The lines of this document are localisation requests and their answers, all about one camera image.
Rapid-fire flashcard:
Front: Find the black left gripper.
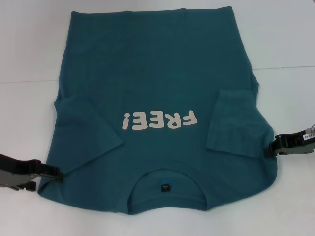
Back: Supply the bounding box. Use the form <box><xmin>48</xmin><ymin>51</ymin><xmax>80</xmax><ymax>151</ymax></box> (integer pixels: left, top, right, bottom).
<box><xmin>0</xmin><ymin>153</ymin><xmax>64</xmax><ymax>193</ymax></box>

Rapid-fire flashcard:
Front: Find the teal blue FREE! t-shirt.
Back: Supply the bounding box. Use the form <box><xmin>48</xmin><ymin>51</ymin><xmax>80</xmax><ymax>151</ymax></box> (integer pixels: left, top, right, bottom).
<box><xmin>36</xmin><ymin>6</ymin><xmax>281</xmax><ymax>216</ymax></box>

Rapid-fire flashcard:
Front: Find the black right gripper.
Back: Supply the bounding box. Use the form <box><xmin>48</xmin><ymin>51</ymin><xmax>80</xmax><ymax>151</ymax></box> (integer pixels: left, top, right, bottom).
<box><xmin>265</xmin><ymin>130</ymin><xmax>315</xmax><ymax>158</ymax></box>

